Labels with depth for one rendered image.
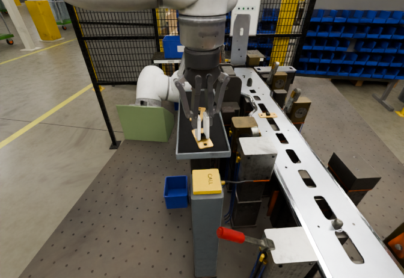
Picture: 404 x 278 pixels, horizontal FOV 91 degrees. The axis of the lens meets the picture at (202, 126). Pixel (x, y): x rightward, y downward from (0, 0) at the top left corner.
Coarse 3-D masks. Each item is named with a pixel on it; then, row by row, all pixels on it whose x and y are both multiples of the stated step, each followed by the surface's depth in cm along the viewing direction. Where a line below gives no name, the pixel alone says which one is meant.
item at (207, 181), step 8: (192, 176) 44; (200, 176) 44; (208, 176) 44; (216, 176) 44; (200, 184) 43; (208, 184) 43; (216, 184) 43; (200, 192) 41; (208, 192) 42; (216, 192) 42
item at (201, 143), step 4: (192, 132) 57; (204, 136) 54; (196, 140) 54; (200, 140) 54; (204, 140) 54; (208, 140) 54; (200, 144) 53; (208, 144) 53; (212, 144) 53; (200, 148) 52; (204, 148) 52
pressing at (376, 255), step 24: (240, 72) 140; (264, 96) 110; (264, 120) 91; (288, 120) 91; (288, 144) 77; (288, 168) 67; (312, 168) 67; (288, 192) 59; (312, 192) 60; (336, 192) 60; (312, 216) 54; (336, 216) 54; (360, 216) 54; (312, 240) 48; (336, 240) 49; (360, 240) 49; (336, 264) 44; (360, 264) 44; (384, 264) 44
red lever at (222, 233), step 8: (216, 232) 38; (224, 232) 37; (232, 232) 38; (240, 232) 39; (232, 240) 38; (240, 240) 38; (248, 240) 40; (256, 240) 41; (264, 240) 42; (272, 240) 42; (264, 248) 41; (272, 248) 41
